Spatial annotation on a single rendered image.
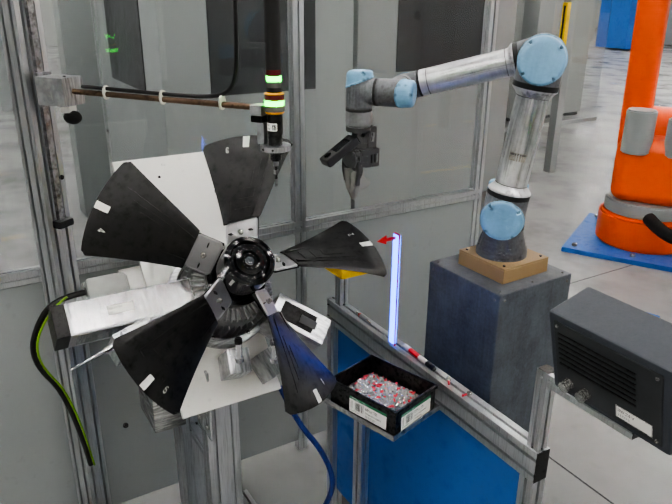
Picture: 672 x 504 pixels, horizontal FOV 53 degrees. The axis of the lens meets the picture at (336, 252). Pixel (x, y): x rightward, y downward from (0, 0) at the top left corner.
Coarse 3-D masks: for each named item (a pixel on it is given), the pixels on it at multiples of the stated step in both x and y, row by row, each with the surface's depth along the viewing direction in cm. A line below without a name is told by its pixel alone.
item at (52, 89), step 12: (36, 72) 170; (48, 72) 173; (36, 84) 169; (48, 84) 168; (60, 84) 166; (72, 84) 169; (48, 96) 169; (60, 96) 167; (72, 96) 169; (84, 96) 173
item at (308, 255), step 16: (336, 224) 178; (320, 240) 171; (336, 240) 171; (352, 240) 172; (368, 240) 173; (288, 256) 163; (304, 256) 162; (320, 256) 163; (336, 256) 164; (352, 256) 166; (368, 256) 167; (368, 272) 163; (384, 272) 165
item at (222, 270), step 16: (240, 240) 152; (256, 240) 153; (224, 256) 149; (240, 256) 151; (256, 256) 153; (272, 256) 153; (224, 272) 150; (240, 272) 150; (256, 272) 151; (272, 272) 152; (240, 288) 151; (256, 288) 152; (240, 304) 158
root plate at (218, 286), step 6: (216, 282) 149; (222, 282) 151; (210, 288) 148; (216, 288) 150; (222, 288) 152; (210, 294) 149; (222, 294) 152; (228, 294) 154; (210, 300) 149; (216, 300) 151; (228, 300) 155; (210, 306) 150; (216, 306) 152; (222, 306) 154; (228, 306) 155; (216, 312) 152; (222, 312) 154; (216, 318) 153
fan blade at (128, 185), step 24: (120, 168) 147; (120, 192) 147; (144, 192) 148; (96, 216) 147; (120, 216) 148; (144, 216) 149; (168, 216) 150; (96, 240) 148; (120, 240) 149; (144, 240) 150; (168, 240) 151; (192, 240) 151; (168, 264) 154
